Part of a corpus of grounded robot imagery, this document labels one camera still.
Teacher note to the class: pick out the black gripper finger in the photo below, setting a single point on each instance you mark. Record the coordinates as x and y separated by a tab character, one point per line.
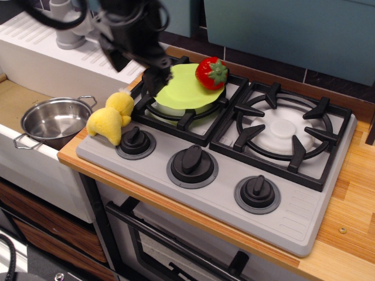
115	55
156	78

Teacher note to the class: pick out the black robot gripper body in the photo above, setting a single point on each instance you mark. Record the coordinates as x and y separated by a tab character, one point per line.
138	33

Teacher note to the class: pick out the red toy strawberry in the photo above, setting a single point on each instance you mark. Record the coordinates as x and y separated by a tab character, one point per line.
212	73

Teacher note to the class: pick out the yellow stuffed duck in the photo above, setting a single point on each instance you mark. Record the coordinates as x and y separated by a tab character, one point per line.
110	120

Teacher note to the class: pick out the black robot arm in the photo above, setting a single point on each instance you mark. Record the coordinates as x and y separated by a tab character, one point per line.
125	8

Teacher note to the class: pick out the light green plastic plate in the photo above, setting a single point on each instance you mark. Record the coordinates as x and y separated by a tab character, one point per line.
184	90

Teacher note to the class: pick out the stainless steel pot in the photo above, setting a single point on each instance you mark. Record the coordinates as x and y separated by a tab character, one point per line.
54	122

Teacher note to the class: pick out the grey toy faucet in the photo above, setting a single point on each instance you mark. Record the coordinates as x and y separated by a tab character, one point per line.
75	37

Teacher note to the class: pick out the black left burner grate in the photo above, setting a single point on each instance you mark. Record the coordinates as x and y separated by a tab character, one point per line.
192	125

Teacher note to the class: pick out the black burner grate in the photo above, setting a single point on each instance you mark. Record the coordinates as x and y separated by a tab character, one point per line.
310	169
192	125

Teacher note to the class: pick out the black left stove knob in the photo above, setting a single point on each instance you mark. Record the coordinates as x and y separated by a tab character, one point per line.
136	144

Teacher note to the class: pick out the black stove knob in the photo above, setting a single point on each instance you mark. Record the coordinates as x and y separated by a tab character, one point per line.
192	168
257	195
136	144

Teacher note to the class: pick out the black middle stove knob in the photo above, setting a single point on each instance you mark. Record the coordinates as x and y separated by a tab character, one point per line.
192	168

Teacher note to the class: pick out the white right burner disc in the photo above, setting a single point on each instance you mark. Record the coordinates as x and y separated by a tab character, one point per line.
281	124

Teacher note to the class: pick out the black right burner grate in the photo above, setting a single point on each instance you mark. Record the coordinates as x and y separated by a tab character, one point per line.
310	169

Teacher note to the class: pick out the black right stove knob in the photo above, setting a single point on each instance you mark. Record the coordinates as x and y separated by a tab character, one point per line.
257	195

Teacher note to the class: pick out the wooden drawer fronts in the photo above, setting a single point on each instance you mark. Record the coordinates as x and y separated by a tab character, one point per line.
56	232

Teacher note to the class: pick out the grey toy stove top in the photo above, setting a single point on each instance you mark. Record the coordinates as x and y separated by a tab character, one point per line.
293	226

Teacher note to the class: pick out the black oven door handle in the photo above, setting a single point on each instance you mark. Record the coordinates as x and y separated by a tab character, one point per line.
231	273

